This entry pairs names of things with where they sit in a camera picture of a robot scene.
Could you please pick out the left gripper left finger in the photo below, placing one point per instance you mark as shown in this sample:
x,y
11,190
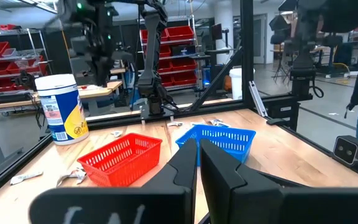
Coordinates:
x,y
166,205

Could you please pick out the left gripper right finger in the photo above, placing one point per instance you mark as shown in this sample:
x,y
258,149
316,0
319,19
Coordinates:
x,y
247,205

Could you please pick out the blue plastic basket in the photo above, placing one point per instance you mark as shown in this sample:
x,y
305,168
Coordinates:
x,y
228,140

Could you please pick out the small white grey packet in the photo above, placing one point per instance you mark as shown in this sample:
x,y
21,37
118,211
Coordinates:
x,y
117,133
71,175
26,178

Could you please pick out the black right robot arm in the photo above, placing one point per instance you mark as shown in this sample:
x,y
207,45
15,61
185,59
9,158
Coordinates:
x,y
152,62

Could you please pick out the wooden workbench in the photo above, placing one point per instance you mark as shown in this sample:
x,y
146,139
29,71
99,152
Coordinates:
x,y
98,92

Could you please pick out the disinfectant wipes canister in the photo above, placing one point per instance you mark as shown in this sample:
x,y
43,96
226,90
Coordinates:
x,y
61,109

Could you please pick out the red plastic basket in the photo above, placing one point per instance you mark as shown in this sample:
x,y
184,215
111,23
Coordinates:
x,y
120,160

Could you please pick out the small black gripper device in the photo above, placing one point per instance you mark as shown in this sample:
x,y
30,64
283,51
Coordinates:
x,y
26,81

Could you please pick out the black power supply box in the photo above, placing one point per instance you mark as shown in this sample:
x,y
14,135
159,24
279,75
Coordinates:
x,y
14,98

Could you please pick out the black monitor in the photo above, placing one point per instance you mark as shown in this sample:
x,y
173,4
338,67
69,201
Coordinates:
x,y
216,31

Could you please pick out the white plastic bucket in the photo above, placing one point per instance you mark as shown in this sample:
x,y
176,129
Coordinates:
x,y
235,84

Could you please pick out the black equipment stand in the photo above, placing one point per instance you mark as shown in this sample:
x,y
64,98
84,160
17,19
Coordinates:
x,y
301,81

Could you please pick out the grey door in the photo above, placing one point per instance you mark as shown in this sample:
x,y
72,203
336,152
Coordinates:
x,y
259,37

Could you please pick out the grey metal bracket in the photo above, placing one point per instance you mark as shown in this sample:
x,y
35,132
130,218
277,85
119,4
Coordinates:
x,y
258,99

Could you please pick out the black table-level camera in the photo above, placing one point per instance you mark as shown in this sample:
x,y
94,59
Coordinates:
x,y
348,151

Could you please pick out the black aluminium table frame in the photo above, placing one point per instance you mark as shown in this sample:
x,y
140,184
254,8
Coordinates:
x,y
247,62

